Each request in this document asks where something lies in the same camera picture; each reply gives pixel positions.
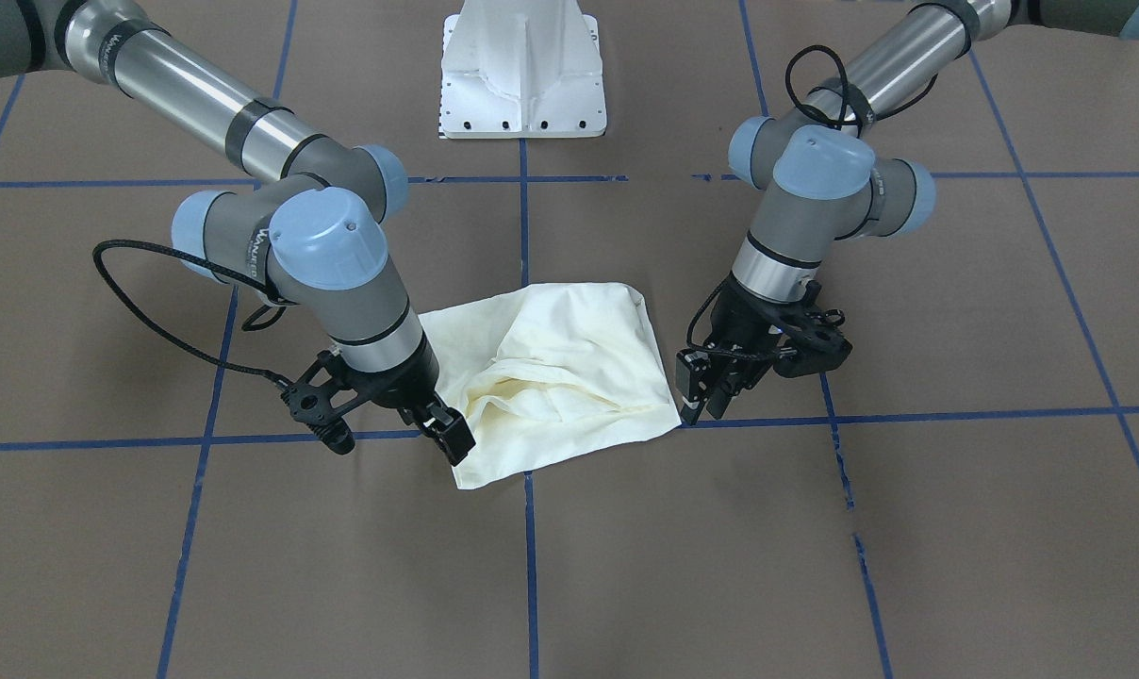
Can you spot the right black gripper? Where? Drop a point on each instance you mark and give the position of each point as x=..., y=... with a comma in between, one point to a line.
x=407, y=380

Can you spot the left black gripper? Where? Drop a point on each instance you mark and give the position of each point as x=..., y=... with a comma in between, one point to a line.
x=741, y=325

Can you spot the cream long-sleeve cat shirt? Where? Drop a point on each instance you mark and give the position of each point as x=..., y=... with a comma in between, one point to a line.
x=550, y=372

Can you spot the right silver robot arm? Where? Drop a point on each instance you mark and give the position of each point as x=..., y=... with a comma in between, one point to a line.
x=310, y=235

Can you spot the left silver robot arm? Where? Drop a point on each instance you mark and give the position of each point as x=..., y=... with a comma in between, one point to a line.
x=822, y=183

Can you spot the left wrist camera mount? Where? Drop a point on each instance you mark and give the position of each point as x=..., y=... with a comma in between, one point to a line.
x=813, y=340

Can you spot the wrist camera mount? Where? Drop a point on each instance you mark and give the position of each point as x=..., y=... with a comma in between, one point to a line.
x=813, y=340
x=327, y=390

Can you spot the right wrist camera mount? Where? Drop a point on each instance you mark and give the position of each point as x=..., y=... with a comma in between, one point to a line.
x=327, y=390

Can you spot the white camera mast base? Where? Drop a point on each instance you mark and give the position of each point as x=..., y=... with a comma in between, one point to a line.
x=521, y=70

